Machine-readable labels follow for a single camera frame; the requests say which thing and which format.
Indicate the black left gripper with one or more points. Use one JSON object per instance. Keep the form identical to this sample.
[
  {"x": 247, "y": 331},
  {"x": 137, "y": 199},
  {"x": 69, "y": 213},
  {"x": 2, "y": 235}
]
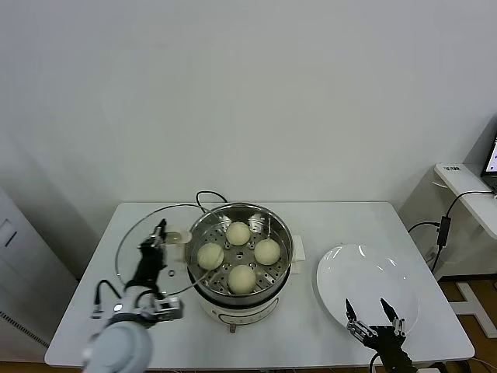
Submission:
[{"x": 149, "y": 268}]

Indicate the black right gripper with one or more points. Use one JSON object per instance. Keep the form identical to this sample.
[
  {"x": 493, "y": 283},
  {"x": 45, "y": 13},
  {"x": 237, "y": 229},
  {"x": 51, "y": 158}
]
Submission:
[{"x": 386, "y": 342}]

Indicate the round glass pot lid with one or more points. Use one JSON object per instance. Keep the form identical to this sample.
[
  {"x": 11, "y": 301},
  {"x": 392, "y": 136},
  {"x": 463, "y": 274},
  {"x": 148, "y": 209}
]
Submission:
[{"x": 178, "y": 237}]

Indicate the white steamed baozi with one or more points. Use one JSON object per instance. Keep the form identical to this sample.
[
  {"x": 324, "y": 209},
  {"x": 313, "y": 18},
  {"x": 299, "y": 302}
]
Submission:
[
  {"x": 238, "y": 233},
  {"x": 210, "y": 256},
  {"x": 242, "y": 279},
  {"x": 267, "y": 251}
]

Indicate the steel electric steamer pot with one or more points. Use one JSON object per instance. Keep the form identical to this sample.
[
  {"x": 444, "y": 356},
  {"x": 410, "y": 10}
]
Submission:
[{"x": 248, "y": 252}]

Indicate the large white plate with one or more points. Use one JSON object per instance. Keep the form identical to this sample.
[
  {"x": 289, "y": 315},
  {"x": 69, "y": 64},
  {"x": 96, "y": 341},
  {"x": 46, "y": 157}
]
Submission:
[{"x": 361, "y": 279}]

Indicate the white metal desk foot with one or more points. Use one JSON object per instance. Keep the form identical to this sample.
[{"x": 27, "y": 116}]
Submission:
[{"x": 477, "y": 307}]

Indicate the white electric cooker base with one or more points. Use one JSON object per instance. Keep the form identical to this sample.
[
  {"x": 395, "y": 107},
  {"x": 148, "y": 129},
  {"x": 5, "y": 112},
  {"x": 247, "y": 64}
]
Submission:
[{"x": 248, "y": 314}]

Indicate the white side desk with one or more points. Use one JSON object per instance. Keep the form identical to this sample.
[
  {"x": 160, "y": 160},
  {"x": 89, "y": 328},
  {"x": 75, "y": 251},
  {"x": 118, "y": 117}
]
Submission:
[{"x": 466, "y": 178}]

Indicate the open laptop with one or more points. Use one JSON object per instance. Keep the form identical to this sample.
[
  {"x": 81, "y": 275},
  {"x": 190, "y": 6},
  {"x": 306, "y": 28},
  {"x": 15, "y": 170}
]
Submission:
[{"x": 491, "y": 171}]

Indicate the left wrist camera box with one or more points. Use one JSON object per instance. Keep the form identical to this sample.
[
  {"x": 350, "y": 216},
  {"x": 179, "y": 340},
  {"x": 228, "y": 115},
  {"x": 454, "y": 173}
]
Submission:
[{"x": 169, "y": 309}]

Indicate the white wall socket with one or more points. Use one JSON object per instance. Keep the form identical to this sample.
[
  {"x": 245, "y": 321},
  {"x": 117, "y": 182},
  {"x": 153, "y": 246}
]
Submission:
[{"x": 431, "y": 256}]

